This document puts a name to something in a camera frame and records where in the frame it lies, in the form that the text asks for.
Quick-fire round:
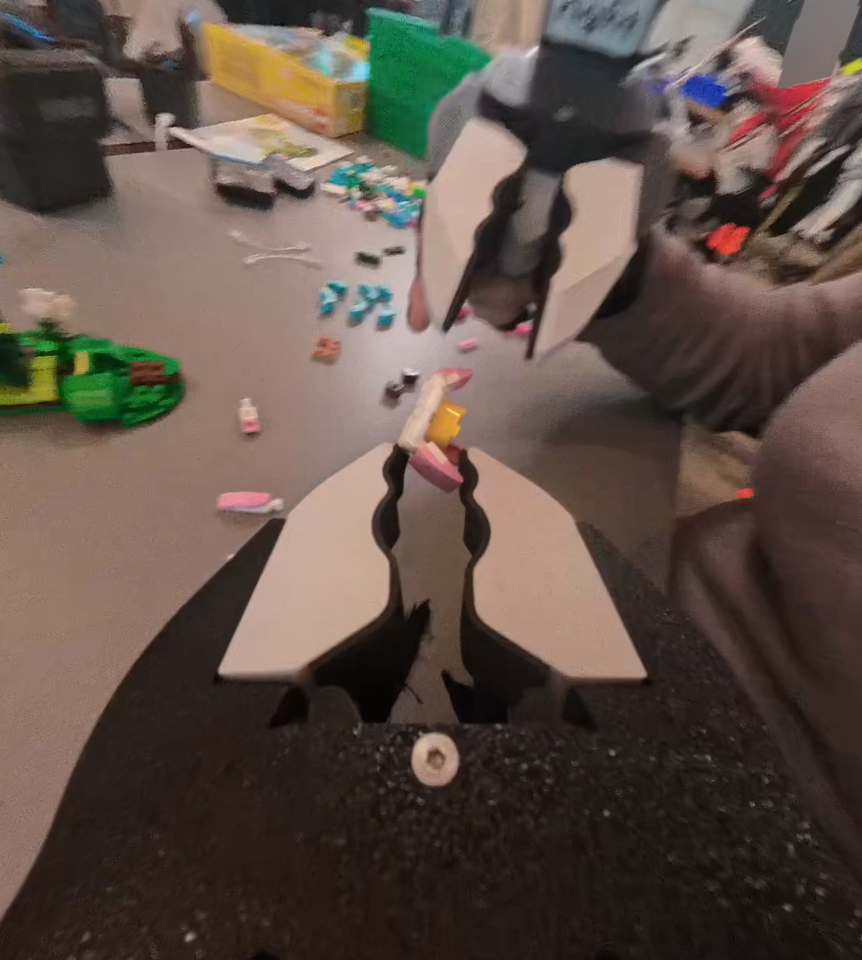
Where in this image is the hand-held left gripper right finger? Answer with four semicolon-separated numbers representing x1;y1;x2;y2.
442;447;649;724

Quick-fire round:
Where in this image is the lego flower model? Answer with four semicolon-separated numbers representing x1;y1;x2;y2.
0;210;186;429

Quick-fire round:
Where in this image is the stack of green plastic trays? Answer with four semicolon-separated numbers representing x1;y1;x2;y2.
365;9;492;160

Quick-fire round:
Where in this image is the black camera battery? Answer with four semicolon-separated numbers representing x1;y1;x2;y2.
213;161;278;210
269;153;318;198

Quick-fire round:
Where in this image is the blue plastic bin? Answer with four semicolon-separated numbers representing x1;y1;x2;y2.
682;75;732;111

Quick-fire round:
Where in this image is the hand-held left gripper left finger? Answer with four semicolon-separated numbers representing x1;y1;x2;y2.
218;442;430;723

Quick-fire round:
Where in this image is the person's right hand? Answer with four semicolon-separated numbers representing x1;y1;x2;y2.
407;273;539;331

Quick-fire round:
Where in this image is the yellow lego box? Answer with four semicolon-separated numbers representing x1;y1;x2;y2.
202;22;370;138

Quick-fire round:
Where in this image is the pink lego flower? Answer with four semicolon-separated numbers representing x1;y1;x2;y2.
397;367;474;494

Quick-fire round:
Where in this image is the person's right forearm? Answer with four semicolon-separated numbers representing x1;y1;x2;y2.
581;228;862;438

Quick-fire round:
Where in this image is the cluster of teal curved bricks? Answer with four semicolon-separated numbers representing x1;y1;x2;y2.
317;279;398;330

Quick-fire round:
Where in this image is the pile of mixed lego pieces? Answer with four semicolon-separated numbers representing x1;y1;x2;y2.
322;157;428;228

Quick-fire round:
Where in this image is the red and white cloth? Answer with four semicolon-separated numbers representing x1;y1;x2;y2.
723;75;838;153

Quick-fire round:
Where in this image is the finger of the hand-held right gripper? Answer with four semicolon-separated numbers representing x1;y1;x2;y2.
420;120;529;335
524;161;645;361

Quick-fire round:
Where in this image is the lego instruction booklet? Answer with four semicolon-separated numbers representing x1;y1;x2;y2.
168;114;354;172

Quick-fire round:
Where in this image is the black battery charger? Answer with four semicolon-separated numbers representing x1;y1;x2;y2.
138;63;199;130

